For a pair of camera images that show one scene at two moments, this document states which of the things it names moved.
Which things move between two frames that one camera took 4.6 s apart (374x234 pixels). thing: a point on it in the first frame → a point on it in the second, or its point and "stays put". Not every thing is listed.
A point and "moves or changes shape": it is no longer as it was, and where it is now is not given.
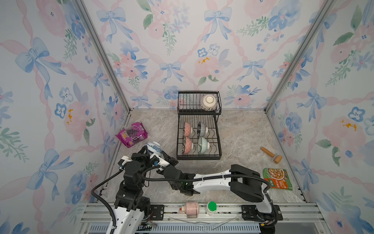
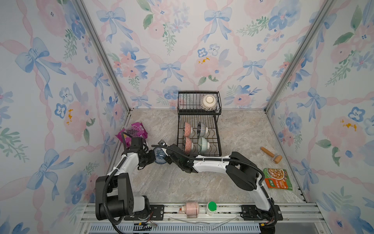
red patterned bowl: x=187 y=129 stays put
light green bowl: x=202 y=145 stays put
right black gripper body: x=164 y=170 → x=169 y=159
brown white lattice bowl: x=208 y=102 stays put
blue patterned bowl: x=154 y=146 moves or changes shape
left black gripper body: x=144 y=161 stays put
